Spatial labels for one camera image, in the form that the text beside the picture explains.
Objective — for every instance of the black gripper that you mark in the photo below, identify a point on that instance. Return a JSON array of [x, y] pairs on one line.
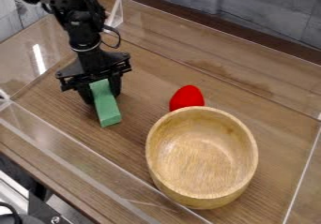
[[92, 66]]

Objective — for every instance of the clear acrylic corner bracket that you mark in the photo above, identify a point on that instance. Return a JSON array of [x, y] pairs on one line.
[[115, 16]]

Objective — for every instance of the light wooden bowl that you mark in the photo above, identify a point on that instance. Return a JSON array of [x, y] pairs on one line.
[[202, 157]]

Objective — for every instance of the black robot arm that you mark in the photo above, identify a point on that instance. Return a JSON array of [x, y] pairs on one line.
[[81, 18]]

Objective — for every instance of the red egg-shaped ball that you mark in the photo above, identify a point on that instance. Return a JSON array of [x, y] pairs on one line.
[[187, 96]]

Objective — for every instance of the black metal mount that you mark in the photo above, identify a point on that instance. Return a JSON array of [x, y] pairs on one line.
[[40, 210]]

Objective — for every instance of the green rectangular block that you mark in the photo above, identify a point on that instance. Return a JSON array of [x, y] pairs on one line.
[[104, 102]]

